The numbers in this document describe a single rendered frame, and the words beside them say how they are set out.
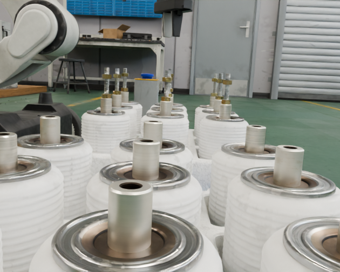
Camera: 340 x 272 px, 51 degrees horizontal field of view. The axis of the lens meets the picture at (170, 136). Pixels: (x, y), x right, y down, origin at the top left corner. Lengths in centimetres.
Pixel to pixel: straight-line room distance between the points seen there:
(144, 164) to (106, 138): 40
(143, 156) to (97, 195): 5
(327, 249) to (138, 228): 10
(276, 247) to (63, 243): 11
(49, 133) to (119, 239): 26
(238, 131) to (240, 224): 41
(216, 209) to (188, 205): 14
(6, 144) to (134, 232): 17
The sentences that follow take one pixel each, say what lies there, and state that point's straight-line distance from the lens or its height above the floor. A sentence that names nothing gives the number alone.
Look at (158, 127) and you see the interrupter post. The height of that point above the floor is 28.
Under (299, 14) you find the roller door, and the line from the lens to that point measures 604.
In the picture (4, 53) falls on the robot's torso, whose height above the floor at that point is 37.
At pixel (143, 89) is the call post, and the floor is 28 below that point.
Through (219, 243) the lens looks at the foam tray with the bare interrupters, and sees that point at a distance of 38.
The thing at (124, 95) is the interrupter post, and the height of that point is 27.
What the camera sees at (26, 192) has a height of 24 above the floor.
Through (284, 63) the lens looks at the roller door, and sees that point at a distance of 592.
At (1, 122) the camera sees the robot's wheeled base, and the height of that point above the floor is 20.
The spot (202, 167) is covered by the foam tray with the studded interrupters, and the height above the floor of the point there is 17.
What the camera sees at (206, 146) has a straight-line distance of 69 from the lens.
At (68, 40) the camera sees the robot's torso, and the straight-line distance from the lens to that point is 108.
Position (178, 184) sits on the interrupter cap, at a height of 25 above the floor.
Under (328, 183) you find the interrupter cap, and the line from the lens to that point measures 32.
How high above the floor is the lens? 34
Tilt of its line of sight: 10 degrees down
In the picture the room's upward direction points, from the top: 3 degrees clockwise
